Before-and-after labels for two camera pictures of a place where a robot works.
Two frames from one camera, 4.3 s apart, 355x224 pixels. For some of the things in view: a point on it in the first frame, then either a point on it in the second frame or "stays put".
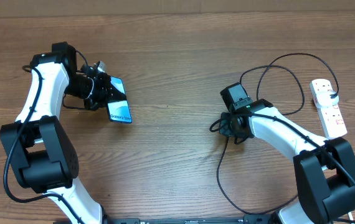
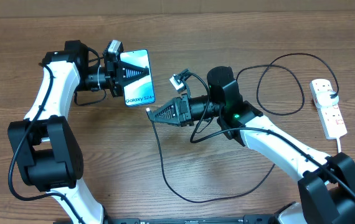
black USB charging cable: x=293 y=128 → x=266 y=65
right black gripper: x=226 y=130 → x=182 y=108
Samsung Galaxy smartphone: x=118 y=109 → x=142 y=91
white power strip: x=332 y=120 stays put
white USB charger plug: x=324 y=99 stays put
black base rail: x=243 y=219 stays put
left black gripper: x=108 y=93 → x=116 y=74
